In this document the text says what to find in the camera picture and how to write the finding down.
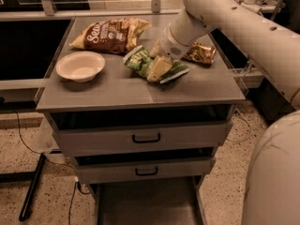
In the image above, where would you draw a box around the black floor cable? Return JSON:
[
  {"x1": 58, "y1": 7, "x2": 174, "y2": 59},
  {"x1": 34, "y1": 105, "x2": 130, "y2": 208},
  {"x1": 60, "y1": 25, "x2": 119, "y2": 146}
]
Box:
[{"x1": 8, "y1": 108, "x2": 45, "y2": 157}]

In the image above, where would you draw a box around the green jalapeno chip bag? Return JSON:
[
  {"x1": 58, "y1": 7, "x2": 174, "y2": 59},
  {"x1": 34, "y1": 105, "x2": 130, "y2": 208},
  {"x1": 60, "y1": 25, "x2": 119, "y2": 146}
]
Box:
[{"x1": 123, "y1": 45, "x2": 189, "y2": 84}]

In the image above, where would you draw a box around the grey drawer cabinet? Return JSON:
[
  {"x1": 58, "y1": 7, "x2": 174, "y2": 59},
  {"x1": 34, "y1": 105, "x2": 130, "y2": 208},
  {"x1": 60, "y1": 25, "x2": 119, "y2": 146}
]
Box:
[{"x1": 35, "y1": 13, "x2": 247, "y2": 225}]

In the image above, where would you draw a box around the grey middle drawer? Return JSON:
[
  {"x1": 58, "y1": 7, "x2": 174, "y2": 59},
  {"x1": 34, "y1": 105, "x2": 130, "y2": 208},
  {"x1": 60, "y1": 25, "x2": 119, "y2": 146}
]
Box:
[{"x1": 75, "y1": 148, "x2": 216, "y2": 184}]

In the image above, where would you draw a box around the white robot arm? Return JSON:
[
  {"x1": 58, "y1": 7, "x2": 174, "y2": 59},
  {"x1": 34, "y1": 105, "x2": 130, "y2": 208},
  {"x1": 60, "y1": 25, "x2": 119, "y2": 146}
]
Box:
[{"x1": 151, "y1": 0, "x2": 300, "y2": 225}]

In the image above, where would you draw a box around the white paper bowl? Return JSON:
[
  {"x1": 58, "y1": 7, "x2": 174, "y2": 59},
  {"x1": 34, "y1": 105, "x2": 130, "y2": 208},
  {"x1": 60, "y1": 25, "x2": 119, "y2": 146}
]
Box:
[{"x1": 55, "y1": 52, "x2": 105, "y2": 83}]

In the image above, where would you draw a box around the grey metal back rail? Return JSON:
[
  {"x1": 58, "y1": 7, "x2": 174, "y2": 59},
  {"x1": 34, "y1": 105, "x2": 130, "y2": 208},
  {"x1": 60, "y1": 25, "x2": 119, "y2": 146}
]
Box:
[{"x1": 0, "y1": 7, "x2": 181, "y2": 22}]

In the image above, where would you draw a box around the small gold snack bag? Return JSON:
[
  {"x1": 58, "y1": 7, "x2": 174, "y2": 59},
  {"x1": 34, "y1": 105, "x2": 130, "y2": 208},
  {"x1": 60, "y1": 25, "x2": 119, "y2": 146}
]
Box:
[{"x1": 184, "y1": 42, "x2": 216, "y2": 65}]

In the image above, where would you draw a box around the grey top drawer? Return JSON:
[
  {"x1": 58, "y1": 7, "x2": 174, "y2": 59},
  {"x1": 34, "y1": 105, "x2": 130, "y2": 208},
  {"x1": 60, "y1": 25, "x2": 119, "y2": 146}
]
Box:
[{"x1": 51, "y1": 104, "x2": 233, "y2": 157}]

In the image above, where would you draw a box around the grey bottom drawer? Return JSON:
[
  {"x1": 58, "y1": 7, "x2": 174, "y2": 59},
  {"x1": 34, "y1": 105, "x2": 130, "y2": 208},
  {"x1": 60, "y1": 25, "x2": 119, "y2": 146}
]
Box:
[{"x1": 95, "y1": 177, "x2": 208, "y2": 225}]

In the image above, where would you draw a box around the black floor stand leg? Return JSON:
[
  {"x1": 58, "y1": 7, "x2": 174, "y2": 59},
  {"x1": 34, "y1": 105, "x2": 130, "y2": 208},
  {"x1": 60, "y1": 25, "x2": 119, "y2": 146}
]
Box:
[{"x1": 19, "y1": 154, "x2": 46, "y2": 222}]

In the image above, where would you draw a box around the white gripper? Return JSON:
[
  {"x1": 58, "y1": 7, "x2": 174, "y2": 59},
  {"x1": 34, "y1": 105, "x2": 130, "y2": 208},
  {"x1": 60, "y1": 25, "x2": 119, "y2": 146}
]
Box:
[{"x1": 147, "y1": 25, "x2": 191, "y2": 83}]

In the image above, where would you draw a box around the brown tortilla chip bag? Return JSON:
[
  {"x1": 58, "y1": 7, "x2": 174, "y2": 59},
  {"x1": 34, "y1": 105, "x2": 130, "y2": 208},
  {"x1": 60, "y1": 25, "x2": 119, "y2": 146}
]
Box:
[{"x1": 70, "y1": 17, "x2": 151, "y2": 53}]

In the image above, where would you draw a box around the grey drawer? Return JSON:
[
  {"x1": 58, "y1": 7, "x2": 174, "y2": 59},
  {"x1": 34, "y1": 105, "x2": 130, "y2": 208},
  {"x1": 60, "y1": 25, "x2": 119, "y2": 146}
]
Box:
[
  {"x1": 75, "y1": 148, "x2": 216, "y2": 184},
  {"x1": 95, "y1": 177, "x2": 208, "y2": 225},
  {"x1": 51, "y1": 104, "x2": 233, "y2": 157}
]

